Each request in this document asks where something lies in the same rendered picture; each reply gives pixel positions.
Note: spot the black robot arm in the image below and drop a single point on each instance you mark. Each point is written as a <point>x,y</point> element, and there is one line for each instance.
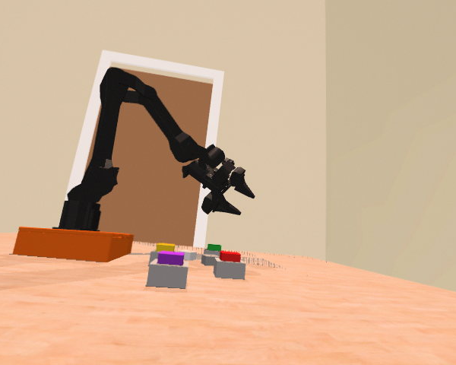
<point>81,212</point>

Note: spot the green button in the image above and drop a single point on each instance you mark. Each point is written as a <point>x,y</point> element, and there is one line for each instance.
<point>213,250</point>

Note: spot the yellow button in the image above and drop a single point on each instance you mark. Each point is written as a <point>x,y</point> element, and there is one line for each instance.
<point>161,247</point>

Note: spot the red button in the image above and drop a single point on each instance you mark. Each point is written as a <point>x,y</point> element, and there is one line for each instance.
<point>229,265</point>

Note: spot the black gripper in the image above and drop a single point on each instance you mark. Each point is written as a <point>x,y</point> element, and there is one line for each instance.
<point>215,201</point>

